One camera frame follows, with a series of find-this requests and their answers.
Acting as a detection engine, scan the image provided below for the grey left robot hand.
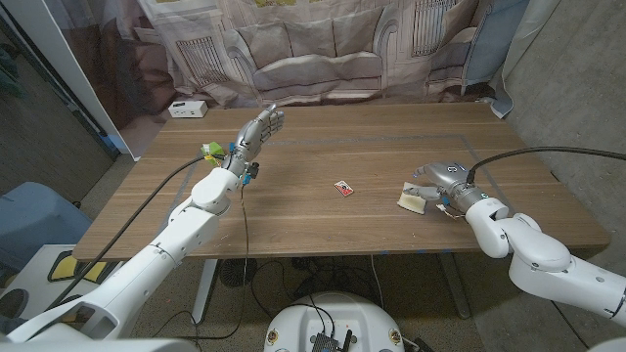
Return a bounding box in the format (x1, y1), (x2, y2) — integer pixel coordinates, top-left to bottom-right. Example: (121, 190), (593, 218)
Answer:
(223, 103), (287, 180)

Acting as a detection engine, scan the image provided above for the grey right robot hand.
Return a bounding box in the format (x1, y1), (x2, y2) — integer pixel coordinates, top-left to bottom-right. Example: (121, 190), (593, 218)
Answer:
(403, 161), (480, 207)

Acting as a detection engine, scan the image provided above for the pale yellow sponge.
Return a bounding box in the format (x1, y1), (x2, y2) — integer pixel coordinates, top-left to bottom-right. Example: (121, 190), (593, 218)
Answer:
(396, 181), (427, 215)

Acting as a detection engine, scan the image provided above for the green cube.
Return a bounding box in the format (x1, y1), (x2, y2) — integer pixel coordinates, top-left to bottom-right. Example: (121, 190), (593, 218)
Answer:
(202, 141), (226, 165)

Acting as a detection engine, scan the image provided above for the white power strip box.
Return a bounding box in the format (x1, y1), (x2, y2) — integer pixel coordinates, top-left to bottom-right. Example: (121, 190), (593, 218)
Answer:
(167, 100), (209, 119)

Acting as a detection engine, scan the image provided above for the grey table leg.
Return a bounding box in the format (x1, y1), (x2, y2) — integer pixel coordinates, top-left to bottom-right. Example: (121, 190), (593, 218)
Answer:
(437, 252), (471, 320)

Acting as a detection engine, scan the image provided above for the black round floor fan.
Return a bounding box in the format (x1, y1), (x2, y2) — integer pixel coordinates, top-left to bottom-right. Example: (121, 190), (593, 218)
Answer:
(218, 257), (258, 288)

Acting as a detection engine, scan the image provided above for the pale grey hanging cloth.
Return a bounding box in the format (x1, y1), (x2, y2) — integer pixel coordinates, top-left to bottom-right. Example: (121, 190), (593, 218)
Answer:
(491, 0), (559, 119)

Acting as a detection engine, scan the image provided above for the white table leg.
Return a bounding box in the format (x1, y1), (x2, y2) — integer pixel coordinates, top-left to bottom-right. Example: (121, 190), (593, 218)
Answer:
(191, 258), (219, 322)

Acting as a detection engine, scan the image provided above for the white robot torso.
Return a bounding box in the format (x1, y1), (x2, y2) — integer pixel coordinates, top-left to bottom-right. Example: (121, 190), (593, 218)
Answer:
(263, 291), (406, 352)

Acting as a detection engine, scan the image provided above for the white partition panel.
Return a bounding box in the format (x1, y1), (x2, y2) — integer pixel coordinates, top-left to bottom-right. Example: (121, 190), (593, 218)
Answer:
(0, 0), (143, 161)

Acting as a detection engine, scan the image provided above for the yellow pad with black rim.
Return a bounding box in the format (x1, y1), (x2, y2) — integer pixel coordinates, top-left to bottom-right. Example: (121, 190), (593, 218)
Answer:
(47, 250), (110, 284)

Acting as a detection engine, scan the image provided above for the blue upholstered chair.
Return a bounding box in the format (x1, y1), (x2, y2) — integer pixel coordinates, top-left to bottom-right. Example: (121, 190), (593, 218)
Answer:
(0, 181), (94, 268)

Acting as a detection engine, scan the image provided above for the white floor platform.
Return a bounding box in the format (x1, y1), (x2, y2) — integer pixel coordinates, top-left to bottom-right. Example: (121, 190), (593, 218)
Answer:
(0, 243), (123, 338)

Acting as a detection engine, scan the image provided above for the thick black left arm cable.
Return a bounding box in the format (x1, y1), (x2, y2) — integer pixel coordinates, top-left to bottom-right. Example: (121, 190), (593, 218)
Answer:
(46, 154), (219, 310)

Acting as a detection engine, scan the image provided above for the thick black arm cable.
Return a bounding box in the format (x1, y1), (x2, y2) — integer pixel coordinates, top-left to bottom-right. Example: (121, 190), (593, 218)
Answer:
(466, 146), (626, 186)
(46, 154), (219, 310)

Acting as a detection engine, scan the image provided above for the thin black left wrist cable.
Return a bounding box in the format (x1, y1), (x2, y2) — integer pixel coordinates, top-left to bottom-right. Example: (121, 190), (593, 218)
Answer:
(146, 184), (251, 341)

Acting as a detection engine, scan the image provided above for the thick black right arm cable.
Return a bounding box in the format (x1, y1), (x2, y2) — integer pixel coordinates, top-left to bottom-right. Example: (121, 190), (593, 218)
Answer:
(466, 146), (626, 186)

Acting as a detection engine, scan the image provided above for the black floor cable tangle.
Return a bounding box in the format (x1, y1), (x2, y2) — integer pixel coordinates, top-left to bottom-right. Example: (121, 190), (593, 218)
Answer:
(251, 256), (385, 319)

